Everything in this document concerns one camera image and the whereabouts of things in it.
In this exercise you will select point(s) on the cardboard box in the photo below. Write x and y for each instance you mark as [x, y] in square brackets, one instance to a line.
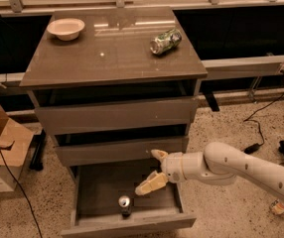
[15, 140]

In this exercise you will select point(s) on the grey open bottom drawer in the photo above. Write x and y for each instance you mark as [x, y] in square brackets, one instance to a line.
[96, 213]

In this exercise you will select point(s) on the green soda can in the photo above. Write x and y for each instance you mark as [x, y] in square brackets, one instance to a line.
[165, 41]

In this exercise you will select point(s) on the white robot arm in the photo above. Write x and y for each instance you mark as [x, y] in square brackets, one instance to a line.
[217, 164]

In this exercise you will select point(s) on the white bowl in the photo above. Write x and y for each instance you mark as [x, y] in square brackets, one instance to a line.
[67, 29]

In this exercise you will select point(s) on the grey middle drawer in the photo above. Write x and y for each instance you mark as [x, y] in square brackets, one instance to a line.
[119, 151]

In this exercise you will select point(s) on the grey top drawer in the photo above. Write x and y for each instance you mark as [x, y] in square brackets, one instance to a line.
[74, 119]

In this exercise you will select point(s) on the grey drawer cabinet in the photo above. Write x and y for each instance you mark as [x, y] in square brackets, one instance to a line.
[110, 62]

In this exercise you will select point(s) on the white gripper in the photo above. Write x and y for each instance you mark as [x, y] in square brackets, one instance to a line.
[173, 167]

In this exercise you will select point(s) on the black stand leg left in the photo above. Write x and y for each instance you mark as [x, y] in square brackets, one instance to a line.
[38, 143]

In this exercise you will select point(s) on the redbull can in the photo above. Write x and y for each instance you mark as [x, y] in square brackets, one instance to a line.
[125, 204]

